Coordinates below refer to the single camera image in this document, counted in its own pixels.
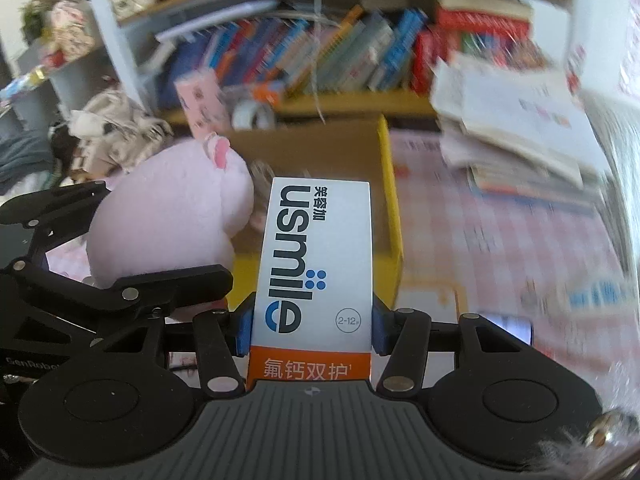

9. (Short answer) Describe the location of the wooden bookshelf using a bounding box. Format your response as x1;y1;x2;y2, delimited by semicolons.
80;0;577;128

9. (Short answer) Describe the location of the pink plush toy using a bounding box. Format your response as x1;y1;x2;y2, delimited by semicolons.
84;132;257;313

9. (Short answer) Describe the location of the white tape roll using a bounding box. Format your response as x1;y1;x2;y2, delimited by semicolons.
232;97;277;131

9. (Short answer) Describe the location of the white toothpaste box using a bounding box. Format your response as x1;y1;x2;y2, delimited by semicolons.
245;176;374;394

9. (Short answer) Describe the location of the cream plush toy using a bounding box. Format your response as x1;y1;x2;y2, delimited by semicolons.
49;87;174;182

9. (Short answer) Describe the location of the dark cloth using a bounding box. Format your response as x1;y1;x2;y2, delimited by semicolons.
0;125;66;196

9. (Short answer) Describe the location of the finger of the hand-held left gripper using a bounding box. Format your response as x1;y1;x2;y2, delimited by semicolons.
0;259;235;356
0;180;112;272

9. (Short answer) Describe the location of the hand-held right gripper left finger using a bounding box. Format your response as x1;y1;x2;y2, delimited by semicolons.
95;307;254;394

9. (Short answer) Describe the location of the pink checked desktop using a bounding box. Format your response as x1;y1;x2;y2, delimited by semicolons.
47;127;640;356

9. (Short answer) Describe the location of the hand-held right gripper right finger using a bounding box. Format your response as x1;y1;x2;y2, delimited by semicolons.
371;300;534;393

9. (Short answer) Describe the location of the floral fabric bag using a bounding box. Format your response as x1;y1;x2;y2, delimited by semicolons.
49;0;99;57

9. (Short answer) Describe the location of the smartphone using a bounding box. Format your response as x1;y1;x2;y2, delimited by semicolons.
482;312;535;347

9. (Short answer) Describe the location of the grey fluffy charm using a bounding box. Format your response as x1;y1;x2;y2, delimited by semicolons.
520;406;640;480

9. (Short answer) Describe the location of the row of colourful books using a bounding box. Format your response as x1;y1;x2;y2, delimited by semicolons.
159;6;437;97

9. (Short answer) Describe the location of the red boxes stack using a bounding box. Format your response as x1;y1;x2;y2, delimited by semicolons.
413;0;552;93

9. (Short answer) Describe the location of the yellow cardboard box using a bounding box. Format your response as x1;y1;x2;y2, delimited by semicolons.
220;114;405;313

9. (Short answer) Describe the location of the blue printed packet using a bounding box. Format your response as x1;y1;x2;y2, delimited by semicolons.
520;259;632;322

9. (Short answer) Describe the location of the colourful patterned packet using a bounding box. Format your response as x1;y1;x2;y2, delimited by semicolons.
0;66;52;105

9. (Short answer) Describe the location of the stack of papers and books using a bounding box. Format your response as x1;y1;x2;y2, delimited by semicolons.
429;52;617;213

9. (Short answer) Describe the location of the pink printed box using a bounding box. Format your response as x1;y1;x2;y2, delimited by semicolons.
175;69;234;139

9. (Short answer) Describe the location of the white hanging cable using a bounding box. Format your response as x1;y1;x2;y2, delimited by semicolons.
304;0;332;126

